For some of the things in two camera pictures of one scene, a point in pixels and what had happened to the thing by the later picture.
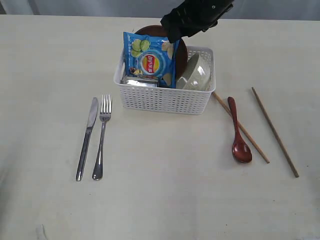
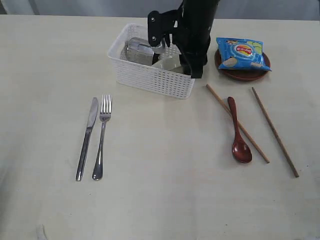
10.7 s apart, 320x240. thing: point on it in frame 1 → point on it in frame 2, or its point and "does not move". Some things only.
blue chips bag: [150, 56] → [241, 54]
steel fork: [105, 113] does not move
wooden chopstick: [242, 128] does not move
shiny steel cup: [146, 81] → [138, 50]
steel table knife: [91, 123] does not move
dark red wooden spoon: [241, 149] does not move
